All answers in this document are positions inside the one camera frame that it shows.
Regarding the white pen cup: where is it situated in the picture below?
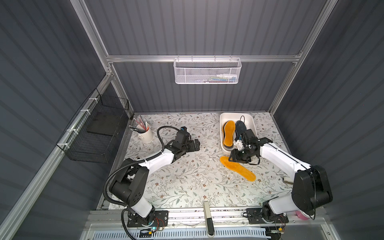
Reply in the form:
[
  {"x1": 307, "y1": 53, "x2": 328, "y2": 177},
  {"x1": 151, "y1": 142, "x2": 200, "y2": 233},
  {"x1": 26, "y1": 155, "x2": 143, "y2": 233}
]
[{"x1": 129, "y1": 116, "x2": 154, "y2": 144}]

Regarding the yellow fleece insole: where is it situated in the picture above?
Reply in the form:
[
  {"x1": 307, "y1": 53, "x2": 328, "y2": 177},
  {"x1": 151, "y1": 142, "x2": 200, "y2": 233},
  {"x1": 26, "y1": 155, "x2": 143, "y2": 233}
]
[{"x1": 223, "y1": 120, "x2": 236, "y2": 148}]

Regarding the white wire mesh basket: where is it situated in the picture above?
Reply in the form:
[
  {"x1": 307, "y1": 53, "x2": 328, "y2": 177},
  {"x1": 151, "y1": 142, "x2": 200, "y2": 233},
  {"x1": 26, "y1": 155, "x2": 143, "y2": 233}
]
[{"x1": 173, "y1": 58, "x2": 242, "y2": 85}]

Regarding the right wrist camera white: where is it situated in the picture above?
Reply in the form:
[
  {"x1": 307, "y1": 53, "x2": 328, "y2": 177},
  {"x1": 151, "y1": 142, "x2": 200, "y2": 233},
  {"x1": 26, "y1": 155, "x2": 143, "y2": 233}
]
[{"x1": 233, "y1": 140, "x2": 244, "y2": 151}]

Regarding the white plastic storage box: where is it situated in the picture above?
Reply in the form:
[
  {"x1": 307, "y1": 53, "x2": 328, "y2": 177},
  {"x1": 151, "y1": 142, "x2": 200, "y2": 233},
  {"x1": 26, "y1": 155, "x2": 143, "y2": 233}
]
[{"x1": 219, "y1": 113, "x2": 258, "y2": 156}]

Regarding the yellow insole lower right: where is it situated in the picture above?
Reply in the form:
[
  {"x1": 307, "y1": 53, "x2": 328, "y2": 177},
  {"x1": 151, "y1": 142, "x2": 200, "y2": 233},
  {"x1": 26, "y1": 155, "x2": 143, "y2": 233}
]
[{"x1": 220, "y1": 156, "x2": 256, "y2": 182}]

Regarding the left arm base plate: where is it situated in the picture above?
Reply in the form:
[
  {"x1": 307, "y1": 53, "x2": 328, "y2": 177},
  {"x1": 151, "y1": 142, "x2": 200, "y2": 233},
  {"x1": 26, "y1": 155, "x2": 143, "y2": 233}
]
[{"x1": 127, "y1": 210, "x2": 169, "y2": 228}]

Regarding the dark grey insole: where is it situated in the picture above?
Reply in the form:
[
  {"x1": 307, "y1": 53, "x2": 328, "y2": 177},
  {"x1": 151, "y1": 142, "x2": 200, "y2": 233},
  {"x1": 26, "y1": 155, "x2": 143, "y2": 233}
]
[{"x1": 235, "y1": 120, "x2": 247, "y2": 141}]

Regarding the black wire basket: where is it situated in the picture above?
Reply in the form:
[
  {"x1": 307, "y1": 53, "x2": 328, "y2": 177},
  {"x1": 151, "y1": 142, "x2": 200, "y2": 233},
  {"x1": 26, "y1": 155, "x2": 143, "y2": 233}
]
[{"x1": 57, "y1": 90, "x2": 130, "y2": 164}]

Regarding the white handle tool front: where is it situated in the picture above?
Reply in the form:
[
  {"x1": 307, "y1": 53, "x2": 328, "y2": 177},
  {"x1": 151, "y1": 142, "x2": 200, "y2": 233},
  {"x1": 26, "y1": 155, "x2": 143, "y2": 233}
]
[{"x1": 203, "y1": 200, "x2": 215, "y2": 238}]

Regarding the small white object on table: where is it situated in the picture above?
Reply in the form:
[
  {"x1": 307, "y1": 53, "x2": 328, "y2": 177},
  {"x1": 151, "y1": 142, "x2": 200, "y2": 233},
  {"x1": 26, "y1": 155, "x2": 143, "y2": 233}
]
[{"x1": 283, "y1": 177, "x2": 294, "y2": 185}]

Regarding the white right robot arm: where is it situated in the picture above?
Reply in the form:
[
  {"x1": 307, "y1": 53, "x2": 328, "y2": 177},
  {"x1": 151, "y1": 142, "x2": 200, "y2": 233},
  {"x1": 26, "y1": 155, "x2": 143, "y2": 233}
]
[{"x1": 230, "y1": 138, "x2": 333, "y2": 216}]

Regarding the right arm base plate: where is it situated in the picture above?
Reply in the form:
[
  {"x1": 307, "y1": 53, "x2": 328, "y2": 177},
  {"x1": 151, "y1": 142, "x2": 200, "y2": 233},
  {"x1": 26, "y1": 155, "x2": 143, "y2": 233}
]
[{"x1": 242, "y1": 207, "x2": 289, "y2": 225}]

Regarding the pink tape roll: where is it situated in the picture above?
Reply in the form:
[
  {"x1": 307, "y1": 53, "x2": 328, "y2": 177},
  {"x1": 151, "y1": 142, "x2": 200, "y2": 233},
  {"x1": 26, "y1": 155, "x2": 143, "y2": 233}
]
[{"x1": 296, "y1": 211, "x2": 311, "y2": 221}]

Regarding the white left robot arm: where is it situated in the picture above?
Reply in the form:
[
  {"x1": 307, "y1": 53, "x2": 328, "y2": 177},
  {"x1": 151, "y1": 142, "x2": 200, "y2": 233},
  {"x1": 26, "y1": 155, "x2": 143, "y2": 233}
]
[{"x1": 103, "y1": 126, "x2": 201, "y2": 225}]

